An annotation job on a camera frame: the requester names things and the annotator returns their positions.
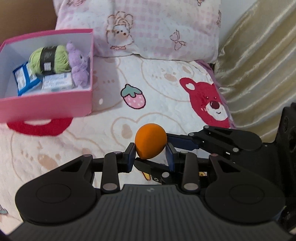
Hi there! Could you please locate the brown cloud-embroidered pillow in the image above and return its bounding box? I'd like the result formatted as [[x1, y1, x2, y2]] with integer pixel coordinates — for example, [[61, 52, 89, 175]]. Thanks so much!
[[0, 0, 57, 44]]

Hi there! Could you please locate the blue snack packet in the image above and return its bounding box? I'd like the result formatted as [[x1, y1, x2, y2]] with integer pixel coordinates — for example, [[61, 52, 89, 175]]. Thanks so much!
[[12, 62, 42, 96]]

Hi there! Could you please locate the pink cardboard box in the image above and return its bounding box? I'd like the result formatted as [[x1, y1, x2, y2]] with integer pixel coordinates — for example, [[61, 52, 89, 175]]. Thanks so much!
[[0, 28, 94, 124]]

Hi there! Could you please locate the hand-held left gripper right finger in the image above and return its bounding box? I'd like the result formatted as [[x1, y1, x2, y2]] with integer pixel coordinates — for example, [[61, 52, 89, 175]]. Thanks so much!
[[165, 142, 248, 194]]

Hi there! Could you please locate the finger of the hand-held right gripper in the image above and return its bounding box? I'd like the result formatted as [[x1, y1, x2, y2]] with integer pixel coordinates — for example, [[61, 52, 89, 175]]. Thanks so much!
[[166, 125, 241, 154], [135, 158, 184, 185]]

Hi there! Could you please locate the green yarn ball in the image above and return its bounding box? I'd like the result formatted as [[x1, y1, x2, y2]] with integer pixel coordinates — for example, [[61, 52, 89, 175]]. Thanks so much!
[[29, 45, 71, 75]]

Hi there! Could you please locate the pink checked cartoon pillow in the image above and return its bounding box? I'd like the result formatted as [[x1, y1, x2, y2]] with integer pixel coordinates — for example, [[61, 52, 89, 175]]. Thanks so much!
[[55, 0, 223, 63]]

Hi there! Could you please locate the golden satin cloth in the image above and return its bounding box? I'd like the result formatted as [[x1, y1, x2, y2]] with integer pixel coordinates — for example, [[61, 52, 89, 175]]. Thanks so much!
[[212, 0, 296, 143]]

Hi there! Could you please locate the white tissue packet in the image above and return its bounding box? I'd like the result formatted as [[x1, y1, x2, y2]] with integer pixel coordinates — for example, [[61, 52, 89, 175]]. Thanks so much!
[[42, 73, 74, 91]]

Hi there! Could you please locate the purple plush toy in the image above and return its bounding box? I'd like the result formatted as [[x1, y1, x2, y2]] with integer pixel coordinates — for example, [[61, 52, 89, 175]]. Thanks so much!
[[66, 41, 91, 88]]

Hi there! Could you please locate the orange egg-shaped sponge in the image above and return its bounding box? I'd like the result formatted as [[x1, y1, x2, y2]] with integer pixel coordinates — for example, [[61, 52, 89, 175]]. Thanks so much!
[[135, 123, 167, 160]]

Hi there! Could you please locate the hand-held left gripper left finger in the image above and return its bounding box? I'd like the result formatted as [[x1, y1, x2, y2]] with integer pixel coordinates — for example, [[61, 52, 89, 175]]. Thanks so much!
[[60, 142, 137, 194]]

